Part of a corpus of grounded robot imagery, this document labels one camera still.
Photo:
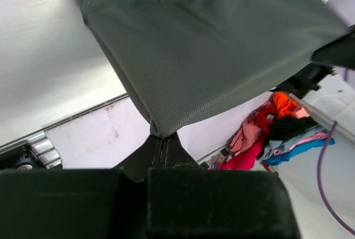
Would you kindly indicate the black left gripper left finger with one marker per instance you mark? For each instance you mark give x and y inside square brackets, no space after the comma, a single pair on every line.
[62,203]

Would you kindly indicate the pile of colourful clothes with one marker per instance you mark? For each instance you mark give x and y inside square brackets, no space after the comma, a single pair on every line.
[274,133]

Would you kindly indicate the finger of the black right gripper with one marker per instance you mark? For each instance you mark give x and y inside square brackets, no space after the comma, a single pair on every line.
[338,53]

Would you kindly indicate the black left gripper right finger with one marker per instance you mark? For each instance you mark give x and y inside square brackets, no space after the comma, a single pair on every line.
[185,201]

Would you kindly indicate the dark grey t shirt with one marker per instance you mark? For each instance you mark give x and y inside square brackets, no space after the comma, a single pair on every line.
[183,61]

